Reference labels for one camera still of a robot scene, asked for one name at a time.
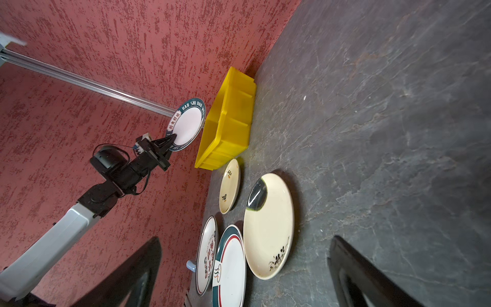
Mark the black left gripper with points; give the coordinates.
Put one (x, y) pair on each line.
(115, 165)

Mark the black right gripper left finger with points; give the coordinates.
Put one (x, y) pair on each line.
(132, 282)

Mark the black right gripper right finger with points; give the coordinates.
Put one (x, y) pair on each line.
(357, 281)

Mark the green banded HAO SHI plate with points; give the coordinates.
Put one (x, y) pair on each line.
(186, 123)

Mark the small cream plate with calligraphy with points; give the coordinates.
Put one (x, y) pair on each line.
(229, 186)

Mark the white plate green red rim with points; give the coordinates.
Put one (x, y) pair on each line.
(230, 270)

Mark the cream plate with black blotch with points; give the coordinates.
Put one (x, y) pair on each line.
(268, 229)

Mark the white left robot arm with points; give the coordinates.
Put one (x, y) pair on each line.
(20, 278)

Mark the yellow plastic bin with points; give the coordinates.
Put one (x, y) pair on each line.
(227, 128)

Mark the light blue cup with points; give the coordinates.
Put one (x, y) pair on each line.
(191, 265)

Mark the white plate red characters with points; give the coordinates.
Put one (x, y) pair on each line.
(206, 255)

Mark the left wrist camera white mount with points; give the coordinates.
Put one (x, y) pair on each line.
(142, 143)

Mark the silver left corner wall strip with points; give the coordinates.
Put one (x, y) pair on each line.
(55, 72)

